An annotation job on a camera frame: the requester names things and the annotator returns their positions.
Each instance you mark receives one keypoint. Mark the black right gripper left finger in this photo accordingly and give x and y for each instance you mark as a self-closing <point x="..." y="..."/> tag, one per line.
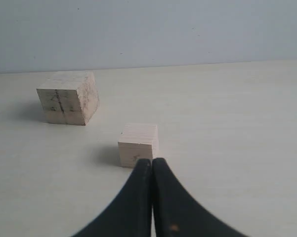
<point x="130" y="212"/>

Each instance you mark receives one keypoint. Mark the large wooden base cube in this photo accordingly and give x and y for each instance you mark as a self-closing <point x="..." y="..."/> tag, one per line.
<point x="69" y="97"/>

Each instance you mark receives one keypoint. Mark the small wooden cube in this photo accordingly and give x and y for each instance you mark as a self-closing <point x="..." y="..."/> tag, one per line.
<point x="138" y="141"/>

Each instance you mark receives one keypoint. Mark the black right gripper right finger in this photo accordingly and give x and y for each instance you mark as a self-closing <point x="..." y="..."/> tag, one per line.
<point x="177" y="213"/>

